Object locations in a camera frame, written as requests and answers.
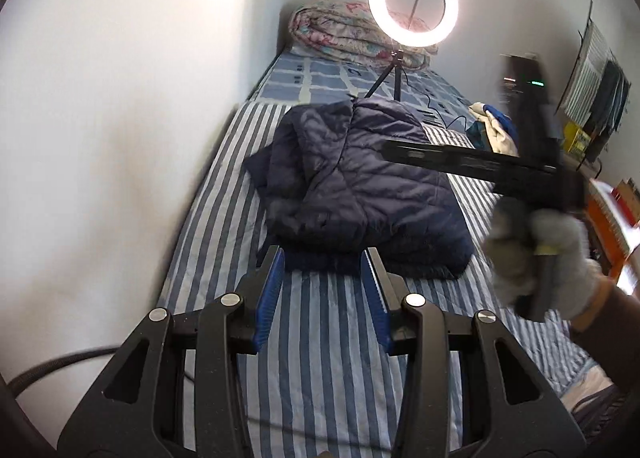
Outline rolled floral quilt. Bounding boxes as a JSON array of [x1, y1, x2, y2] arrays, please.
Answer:
[[289, 0, 441, 70]]

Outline black hose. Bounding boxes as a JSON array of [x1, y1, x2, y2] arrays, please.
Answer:
[[7, 345, 118, 394]]

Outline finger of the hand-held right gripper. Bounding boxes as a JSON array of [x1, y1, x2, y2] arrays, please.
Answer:
[[380, 138, 558, 179]]

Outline black ring light cable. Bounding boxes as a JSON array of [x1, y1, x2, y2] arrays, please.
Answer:
[[402, 76, 473, 131]]

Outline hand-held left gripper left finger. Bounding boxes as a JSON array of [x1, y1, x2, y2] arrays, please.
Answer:
[[56, 244, 286, 458]]

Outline black clothes rack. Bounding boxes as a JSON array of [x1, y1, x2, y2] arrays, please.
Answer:
[[555, 0, 631, 174]]

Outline black tripod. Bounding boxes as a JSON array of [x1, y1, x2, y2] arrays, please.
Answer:
[[361, 49, 406, 102]]

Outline yellow box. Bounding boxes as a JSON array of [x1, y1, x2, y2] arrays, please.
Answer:
[[562, 122, 592, 156]]

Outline orange and white box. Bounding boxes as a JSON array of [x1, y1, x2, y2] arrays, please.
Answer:
[[582, 178, 640, 296]]

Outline blue checked bed sheet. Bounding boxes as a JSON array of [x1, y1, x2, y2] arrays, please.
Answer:
[[247, 49, 483, 131]]

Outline person's right hand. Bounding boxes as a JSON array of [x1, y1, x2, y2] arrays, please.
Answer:
[[486, 198, 603, 331]]

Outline dark hanging clothes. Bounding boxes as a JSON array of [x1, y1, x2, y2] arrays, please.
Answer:
[[582, 60, 632, 149]]

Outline navy quilted puffer jacket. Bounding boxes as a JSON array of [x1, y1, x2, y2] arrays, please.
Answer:
[[244, 99, 476, 281]]

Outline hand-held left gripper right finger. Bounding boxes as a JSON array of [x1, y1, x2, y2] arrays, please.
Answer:
[[360, 247, 587, 458]]

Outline bed with striped sheet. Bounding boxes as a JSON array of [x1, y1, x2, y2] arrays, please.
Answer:
[[160, 49, 621, 458]]

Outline striped grey towel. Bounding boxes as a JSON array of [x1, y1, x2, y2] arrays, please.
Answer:
[[557, 23, 613, 126]]

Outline white ring light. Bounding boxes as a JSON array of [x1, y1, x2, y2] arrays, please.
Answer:
[[367, 0, 459, 52]]

